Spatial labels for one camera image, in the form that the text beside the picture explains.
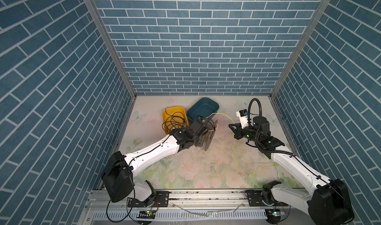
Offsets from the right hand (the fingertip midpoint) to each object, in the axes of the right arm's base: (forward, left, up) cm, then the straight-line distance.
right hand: (228, 124), depth 81 cm
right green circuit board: (-37, -23, -21) cm, 49 cm away
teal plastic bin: (+28, +15, -19) cm, 37 cm away
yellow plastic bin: (+19, +39, -14) cm, 45 cm away
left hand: (-6, +15, -5) cm, 17 cm away
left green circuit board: (-42, +39, -22) cm, 61 cm away
